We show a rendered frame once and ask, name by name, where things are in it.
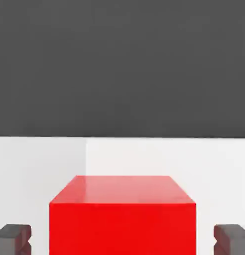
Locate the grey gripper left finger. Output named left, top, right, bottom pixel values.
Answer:
left=0, top=224, right=32, bottom=255

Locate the small red cube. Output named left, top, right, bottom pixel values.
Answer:
left=49, top=175, right=196, bottom=255

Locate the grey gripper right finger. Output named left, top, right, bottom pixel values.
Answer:
left=213, top=224, right=245, bottom=255

